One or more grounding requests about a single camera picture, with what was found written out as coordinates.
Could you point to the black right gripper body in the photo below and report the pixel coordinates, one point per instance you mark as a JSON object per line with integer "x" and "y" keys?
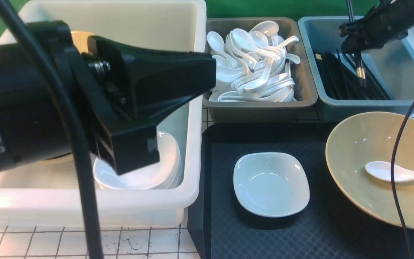
{"x": 388, "y": 21}

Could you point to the white ceramic soup spoon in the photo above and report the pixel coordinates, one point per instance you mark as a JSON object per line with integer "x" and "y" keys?
{"x": 384, "y": 171}

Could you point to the grey plastic spoon bin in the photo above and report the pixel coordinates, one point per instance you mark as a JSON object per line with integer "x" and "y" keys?
{"x": 305, "y": 92}

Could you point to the pile of white soup spoons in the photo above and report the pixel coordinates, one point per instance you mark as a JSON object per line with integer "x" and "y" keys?
{"x": 253, "y": 65}

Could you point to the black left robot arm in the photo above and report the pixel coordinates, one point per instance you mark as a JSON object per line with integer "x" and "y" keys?
{"x": 30, "y": 126}

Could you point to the large white plastic tub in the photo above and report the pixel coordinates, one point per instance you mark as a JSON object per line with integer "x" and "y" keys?
{"x": 45, "y": 195}

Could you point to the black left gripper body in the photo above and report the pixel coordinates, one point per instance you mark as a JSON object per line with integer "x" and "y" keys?
{"x": 114, "y": 97}

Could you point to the stack of white square dishes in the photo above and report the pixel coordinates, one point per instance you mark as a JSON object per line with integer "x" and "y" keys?
{"x": 160, "y": 176}

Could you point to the black textured serving tray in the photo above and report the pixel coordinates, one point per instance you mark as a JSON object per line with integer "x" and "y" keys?
{"x": 330, "y": 227}

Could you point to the bundle of black chopsticks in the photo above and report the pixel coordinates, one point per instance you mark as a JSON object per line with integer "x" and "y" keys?
{"x": 340, "y": 80}

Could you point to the green backdrop cloth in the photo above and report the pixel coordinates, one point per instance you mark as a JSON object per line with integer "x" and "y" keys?
{"x": 294, "y": 9}

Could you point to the small white square dish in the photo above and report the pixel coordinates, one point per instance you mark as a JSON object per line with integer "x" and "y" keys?
{"x": 271, "y": 184}

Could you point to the large beige noodle bowl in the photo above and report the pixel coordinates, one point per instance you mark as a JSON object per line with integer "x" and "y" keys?
{"x": 367, "y": 137}

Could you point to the stack of beige noodle bowls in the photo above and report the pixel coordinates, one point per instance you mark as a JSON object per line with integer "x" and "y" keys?
{"x": 80, "y": 40}

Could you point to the blue plastic chopstick bin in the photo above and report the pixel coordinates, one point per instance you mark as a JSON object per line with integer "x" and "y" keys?
{"x": 393, "y": 67}

